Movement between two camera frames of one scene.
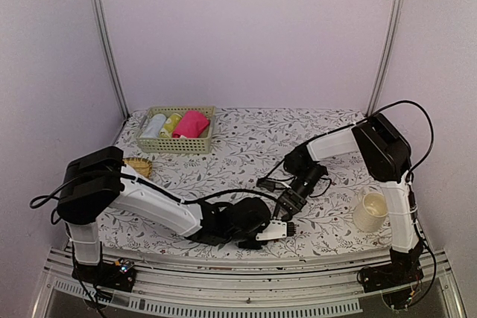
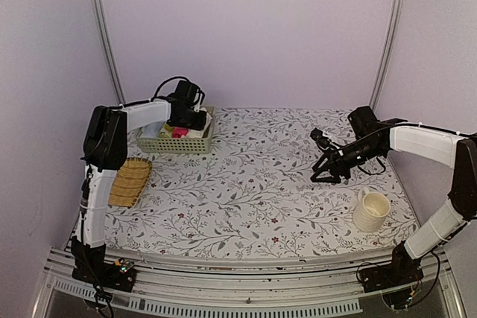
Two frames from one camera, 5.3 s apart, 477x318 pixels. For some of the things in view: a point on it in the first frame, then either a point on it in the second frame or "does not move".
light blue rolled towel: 154,127 does not move
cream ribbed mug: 370,214 does not move
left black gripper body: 241,238 → 192,121
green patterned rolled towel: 170,124 does not move
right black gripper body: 295,197 → 367,152
